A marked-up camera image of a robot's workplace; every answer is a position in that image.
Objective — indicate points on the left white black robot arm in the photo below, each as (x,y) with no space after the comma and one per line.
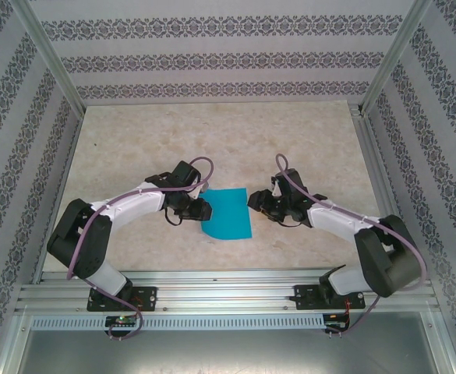
(134,203)

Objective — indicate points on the aluminium frame post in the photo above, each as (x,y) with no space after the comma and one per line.
(52,58)
(395,58)

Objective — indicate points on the blue paper sheet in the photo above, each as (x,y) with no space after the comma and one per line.
(231,218)

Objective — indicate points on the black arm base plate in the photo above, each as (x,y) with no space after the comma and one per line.
(303,296)
(149,298)

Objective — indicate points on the grey sheet metal panel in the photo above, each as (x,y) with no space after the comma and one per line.
(227,350)

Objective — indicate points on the small circuit board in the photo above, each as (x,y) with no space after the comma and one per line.
(334,321)
(122,321)

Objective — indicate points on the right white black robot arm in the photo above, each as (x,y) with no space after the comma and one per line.
(336,220)

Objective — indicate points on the aluminium side rail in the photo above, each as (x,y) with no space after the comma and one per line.
(381,187)
(58,195)

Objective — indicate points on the aluminium mounting rail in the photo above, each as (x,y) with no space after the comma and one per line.
(220,292)

